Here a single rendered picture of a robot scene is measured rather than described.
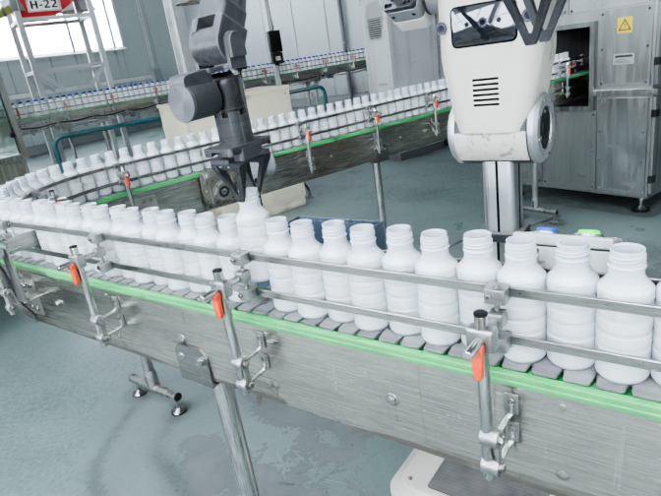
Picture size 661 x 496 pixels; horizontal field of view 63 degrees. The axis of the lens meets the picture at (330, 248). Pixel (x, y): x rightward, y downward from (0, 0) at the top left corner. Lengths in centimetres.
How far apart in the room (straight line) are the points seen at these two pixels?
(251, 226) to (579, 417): 57
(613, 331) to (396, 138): 254
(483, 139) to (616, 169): 322
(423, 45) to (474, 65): 591
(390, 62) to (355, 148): 393
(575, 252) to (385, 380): 35
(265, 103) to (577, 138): 270
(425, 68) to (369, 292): 647
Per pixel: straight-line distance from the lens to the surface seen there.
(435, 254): 75
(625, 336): 71
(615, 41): 439
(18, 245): 162
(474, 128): 132
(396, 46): 689
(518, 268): 71
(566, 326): 73
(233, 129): 91
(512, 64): 127
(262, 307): 100
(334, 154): 287
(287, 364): 98
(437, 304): 77
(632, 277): 69
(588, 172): 461
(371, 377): 87
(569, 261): 70
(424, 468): 171
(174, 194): 247
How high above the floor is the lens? 142
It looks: 20 degrees down
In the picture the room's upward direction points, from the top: 9 degrees counter-clockwise
